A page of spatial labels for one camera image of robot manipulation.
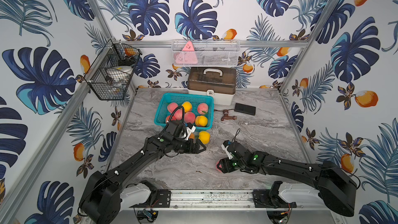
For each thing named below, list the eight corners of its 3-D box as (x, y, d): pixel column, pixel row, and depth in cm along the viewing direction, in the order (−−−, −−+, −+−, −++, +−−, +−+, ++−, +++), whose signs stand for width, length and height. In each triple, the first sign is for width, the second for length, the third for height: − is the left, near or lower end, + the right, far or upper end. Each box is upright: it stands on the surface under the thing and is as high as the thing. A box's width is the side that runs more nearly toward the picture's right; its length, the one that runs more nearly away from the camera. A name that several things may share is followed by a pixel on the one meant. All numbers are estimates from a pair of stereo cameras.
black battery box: (233, 111, 111) (234, 108, 109) (234, 105, 115) (235, 102, 112) (254, 115, 108) (255, 113, 106) (254, 109, 112) (255, 106, 110)
